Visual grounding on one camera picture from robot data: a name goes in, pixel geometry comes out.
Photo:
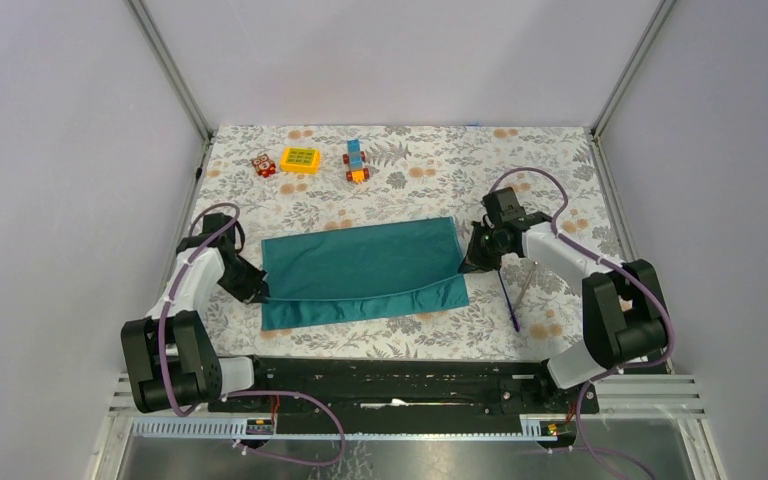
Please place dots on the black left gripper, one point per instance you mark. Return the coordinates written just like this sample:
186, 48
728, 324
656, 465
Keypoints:
249, 292

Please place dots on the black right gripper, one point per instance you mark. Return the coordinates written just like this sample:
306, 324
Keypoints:
474, 262

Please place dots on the teal cloth napkin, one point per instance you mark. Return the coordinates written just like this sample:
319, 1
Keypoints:
362, 273

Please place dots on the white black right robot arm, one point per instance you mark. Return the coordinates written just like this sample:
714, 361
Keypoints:
623, 317

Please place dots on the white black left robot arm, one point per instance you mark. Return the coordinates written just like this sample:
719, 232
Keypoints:
170, 360

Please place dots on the silver utensil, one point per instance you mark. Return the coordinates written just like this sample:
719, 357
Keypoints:
526, 285

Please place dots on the gold purple spoon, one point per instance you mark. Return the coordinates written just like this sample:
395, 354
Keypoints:
510, 306

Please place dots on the floral patterned table mat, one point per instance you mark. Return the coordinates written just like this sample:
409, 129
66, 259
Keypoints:
415, 173

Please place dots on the red owl toy block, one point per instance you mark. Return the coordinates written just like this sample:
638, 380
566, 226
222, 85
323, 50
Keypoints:
264, 166

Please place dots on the yellow toy brick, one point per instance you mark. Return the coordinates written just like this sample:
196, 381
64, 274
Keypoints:
300, 160

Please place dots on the blue orange toy car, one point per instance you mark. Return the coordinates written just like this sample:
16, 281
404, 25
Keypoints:
355, 160

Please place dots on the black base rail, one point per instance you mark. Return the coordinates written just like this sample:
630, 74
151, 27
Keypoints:
412, 397

